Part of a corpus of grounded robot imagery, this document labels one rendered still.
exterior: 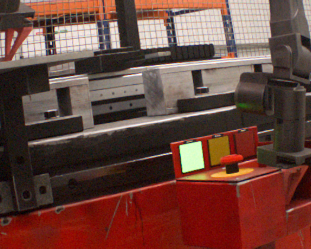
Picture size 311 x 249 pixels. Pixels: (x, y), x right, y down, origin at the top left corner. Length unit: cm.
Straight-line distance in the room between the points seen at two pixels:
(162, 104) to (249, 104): 30
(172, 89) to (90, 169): 35
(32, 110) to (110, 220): 24
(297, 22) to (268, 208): 31
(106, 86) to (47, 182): 59
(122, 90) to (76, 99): 41
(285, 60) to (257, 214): 25
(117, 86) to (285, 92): 64
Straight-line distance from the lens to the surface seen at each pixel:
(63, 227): 116
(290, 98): 116
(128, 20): 238
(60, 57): 101
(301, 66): 117
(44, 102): 129
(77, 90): 133
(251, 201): 111
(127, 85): 173
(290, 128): 117
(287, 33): 117
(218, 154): 126
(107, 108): 169
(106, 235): 121
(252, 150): 132
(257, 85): 120
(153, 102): 148
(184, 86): 149
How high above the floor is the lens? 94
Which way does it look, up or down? 3 degrees down
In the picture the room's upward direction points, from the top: 8 degrees counter-clockwise
